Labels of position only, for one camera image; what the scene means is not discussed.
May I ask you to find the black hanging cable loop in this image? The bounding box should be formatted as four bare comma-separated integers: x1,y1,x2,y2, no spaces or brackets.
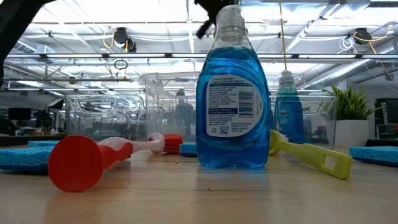
113,58,129,72

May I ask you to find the tall clear plastic tub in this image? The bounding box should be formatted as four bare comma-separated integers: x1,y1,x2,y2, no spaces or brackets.
139,73,200,144

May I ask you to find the yellow-green dish brush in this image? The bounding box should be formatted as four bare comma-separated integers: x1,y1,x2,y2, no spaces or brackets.
269,129,354,180

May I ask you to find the black monitor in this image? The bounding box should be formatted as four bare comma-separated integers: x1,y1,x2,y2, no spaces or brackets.
7,108,32,121

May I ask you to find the yellow hanging cable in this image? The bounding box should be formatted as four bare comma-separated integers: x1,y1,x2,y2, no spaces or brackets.
278,0,289,72

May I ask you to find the clear plastic bin with handles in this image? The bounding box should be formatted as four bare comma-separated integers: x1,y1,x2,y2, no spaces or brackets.
65,95,147,142
269,95,338,149

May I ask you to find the black tilted screen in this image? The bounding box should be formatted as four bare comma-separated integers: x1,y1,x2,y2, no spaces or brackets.
46,98,65,110

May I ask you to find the green plant in white pot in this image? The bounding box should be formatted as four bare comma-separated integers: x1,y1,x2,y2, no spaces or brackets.
322,85,382,149

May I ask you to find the black equipment rack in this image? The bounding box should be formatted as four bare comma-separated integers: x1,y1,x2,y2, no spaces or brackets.
374,98,398,141

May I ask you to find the blue rectangular sponge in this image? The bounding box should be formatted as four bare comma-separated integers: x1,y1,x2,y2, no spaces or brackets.
179,142,198,157
0,146,54,174
348,146,398,169

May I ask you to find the black ceiling cable reel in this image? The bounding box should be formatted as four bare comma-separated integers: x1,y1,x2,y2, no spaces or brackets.
112,27,137,54
353,27,373,46

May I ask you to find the red and white dish brush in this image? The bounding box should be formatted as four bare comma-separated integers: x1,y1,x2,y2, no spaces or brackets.
48,132,184,193

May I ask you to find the person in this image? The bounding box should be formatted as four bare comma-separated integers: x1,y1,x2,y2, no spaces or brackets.
174,88,195,138

